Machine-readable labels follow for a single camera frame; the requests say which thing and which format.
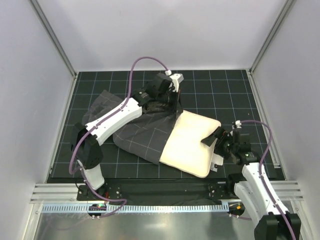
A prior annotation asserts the aluminium corner post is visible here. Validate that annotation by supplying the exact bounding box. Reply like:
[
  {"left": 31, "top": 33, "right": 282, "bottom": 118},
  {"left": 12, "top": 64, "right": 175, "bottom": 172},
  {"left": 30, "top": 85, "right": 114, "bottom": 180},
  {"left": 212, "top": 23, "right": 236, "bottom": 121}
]
[
  {"left": 249, "top": 0, "right": 296, "bottom": 75},
  {"left": 28, "top": 0, "right": 77, "bottom": 78}
]

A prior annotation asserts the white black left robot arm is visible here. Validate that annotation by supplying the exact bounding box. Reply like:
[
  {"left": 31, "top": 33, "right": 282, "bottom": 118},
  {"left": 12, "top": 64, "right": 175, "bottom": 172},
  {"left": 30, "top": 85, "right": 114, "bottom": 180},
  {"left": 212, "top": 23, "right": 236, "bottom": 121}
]
[{"left": 70, "top": 72, "right": 184, "bottom": 201}]

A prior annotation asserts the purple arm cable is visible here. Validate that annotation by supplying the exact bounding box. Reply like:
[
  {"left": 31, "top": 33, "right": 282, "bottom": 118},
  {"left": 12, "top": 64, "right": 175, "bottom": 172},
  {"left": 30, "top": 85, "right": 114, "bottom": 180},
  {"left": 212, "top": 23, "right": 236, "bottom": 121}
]
[
  {"left": 232, "top": 119, "right": 296, "bottom": 240},
  {"left": 68, "top": 56, "right": 173, "bottom": 218}
]

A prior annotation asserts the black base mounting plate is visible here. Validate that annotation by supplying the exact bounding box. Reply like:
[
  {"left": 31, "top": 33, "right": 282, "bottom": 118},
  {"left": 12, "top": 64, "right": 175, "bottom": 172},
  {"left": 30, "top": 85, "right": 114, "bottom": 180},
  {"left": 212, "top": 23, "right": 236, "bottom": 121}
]
[{"left": 76, "top": 178, "right": 240, "bottom": 206}]

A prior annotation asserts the slotted grey cable duct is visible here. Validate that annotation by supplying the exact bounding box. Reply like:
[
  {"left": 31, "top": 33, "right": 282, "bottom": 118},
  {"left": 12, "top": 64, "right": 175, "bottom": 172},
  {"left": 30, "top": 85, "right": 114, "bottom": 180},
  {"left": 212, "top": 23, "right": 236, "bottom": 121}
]
[{"left": 41, "top": 202, "right": 229, "bottom": 214}]

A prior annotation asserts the dark grey checked pillowcase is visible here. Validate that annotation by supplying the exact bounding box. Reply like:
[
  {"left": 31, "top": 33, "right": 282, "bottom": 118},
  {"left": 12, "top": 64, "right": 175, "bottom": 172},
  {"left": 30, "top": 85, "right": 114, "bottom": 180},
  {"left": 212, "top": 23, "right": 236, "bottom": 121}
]
[{"left": 81, "top": 90, "right": 183, "bottom": 165}]

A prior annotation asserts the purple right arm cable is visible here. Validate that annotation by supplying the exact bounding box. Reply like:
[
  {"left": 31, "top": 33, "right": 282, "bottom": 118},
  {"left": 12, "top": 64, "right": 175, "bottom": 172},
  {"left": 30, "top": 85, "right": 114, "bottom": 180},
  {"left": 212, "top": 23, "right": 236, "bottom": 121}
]
[{"left": 232, "top": 119, "right": 296, "bottom": 240}]

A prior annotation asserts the left aluminium corner post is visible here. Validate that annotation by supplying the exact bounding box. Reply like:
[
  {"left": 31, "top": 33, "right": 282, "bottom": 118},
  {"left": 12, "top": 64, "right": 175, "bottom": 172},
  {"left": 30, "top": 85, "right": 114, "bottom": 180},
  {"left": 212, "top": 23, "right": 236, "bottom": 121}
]
[{"left": 28, "top": 0, "right": 77, "bottom": 78}]

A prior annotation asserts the black grid cutting mat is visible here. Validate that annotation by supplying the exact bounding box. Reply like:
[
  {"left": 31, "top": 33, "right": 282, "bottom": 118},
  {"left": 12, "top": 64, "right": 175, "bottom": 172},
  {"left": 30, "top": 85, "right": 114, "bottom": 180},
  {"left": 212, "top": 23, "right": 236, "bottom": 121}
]
[{"left": 46, "top": 69, "right": 286, "bottom": 181}]

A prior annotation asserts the right aluminium corner post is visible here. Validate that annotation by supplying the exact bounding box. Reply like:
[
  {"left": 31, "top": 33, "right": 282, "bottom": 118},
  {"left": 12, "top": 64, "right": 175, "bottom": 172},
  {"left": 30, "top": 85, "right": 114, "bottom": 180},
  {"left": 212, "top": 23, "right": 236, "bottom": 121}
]
[{"left": 249, "top": 0, "right": 296, "bottom": 75}]

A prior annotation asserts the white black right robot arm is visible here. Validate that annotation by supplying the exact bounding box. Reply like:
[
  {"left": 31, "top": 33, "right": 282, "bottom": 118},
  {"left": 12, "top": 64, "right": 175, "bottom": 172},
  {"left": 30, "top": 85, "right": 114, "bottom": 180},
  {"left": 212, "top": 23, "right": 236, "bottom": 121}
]
[{"left": 201, "top": 126, "right": 301, "bottom": 240}]

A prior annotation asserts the cream white pillow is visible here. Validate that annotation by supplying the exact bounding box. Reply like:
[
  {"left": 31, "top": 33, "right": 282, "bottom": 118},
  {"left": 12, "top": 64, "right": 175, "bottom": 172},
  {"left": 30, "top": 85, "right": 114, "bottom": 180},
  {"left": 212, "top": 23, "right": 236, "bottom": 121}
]
[{"left": 159, "top": 110, "right": 224, "bottom": 178}]

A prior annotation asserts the aluminium frame rail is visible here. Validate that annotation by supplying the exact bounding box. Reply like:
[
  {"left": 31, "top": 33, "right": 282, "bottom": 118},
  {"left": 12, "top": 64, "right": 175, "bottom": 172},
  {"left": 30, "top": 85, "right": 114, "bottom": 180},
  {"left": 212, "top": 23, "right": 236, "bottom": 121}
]
[{"left": 29, "top": 182, "right": 81, "bottom": 205}]

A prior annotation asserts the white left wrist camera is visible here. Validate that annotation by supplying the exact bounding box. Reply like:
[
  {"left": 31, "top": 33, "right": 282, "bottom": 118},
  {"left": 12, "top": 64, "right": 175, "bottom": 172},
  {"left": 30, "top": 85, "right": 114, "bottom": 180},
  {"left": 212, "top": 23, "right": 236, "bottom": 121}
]
[{"left": 170, "top": 73, "right": 184, "bottom": 92}]

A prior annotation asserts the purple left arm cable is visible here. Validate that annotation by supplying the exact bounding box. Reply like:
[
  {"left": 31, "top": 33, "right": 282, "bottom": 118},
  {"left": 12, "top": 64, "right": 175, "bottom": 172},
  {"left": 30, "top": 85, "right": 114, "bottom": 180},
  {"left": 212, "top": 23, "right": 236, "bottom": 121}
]
[{"left": 68, "top": 56, "right": 173, "bottom": 218}]

